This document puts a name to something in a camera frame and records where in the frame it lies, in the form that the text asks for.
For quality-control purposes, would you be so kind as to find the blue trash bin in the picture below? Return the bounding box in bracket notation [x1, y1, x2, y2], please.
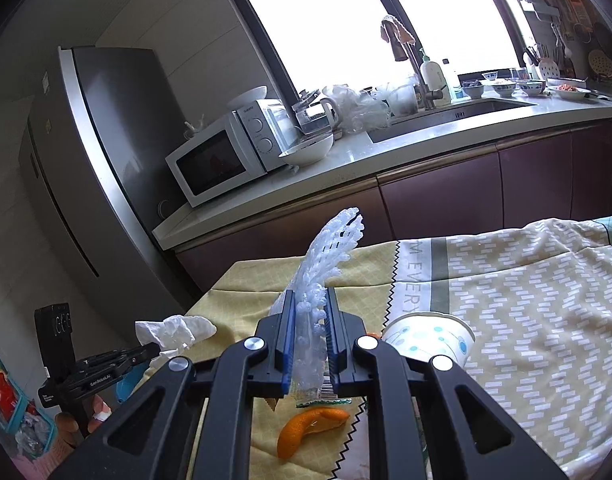
[114, 363, 149, 404]

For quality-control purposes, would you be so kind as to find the kitchen counter with cabinets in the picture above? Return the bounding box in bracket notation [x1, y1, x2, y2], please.
[154, 98, 612, 290]

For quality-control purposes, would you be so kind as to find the kitchen faucet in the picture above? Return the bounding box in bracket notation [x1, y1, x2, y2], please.
[381, 14, 443, 110]

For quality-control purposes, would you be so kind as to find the left hand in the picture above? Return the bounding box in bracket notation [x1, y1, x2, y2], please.
[54, 393, 113, 451]

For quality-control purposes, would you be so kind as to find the green clear snack wrapper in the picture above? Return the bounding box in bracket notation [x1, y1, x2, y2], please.
[293, 370, 353, 408]

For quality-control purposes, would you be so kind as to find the white crumpled tissue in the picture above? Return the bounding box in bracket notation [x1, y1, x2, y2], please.
[135, 314, 217, 359]

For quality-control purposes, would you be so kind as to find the orange peel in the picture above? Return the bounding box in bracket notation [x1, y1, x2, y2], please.
[277, 408, 349, 460]

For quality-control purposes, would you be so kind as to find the silver refrigerator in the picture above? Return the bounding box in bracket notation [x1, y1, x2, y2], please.
[20, 47, 197, 327]

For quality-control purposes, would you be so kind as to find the yellow patterned tablecloth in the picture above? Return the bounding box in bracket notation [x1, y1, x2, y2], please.
[180, 217, 612, 479]

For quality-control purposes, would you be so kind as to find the white bowl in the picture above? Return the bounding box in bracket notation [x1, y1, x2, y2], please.
[279, 132, 334, 167]

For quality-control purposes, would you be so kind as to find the white microwave oven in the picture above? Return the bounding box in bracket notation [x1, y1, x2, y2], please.
[166, 99, 301, 207]

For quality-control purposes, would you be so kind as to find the electric kettle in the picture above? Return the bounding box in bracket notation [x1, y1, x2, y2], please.
[293, 96, 342, 134]

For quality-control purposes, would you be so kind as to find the bowl on microwave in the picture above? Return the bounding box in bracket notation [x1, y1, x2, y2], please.
[227, 84, 268, 110]

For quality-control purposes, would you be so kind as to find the white soap bottle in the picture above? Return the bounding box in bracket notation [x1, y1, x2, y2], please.
[421, 50, 451, 107]

